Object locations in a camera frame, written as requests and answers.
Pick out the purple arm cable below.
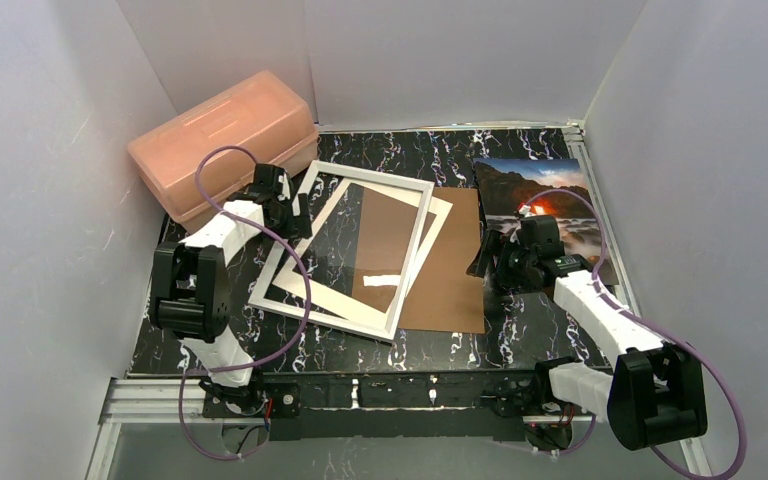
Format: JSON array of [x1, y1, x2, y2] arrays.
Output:
[[178, 145, 314, 463], [523, 188, 749, 480]]

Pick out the white picture frame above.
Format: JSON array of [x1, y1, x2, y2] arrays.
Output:
[[249, 161, 439, 341]]

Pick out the brown frame backing board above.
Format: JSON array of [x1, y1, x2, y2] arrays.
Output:
[[351, 187, 485, 333]]

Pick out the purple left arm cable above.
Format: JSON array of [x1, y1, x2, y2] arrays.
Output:
[[178, 145, 314, 463]]

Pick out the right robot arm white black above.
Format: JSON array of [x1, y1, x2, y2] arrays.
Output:
[[466, 215, 708, 450]]

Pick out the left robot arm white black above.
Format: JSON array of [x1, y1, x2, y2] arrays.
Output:
[[148, 165, 312, 388]]

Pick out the translucent orange plastic box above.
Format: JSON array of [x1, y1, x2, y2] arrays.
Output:
[[127, 71, 319, 233]]

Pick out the aluminium front rail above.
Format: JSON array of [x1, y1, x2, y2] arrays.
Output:
[[99, 374, 698, 425]]

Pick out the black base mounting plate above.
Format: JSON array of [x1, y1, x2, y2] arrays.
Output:
[[202, 369, 589, 444]]

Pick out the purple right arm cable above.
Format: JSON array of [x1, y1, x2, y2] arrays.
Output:
[[523, 188, 749, 480]]

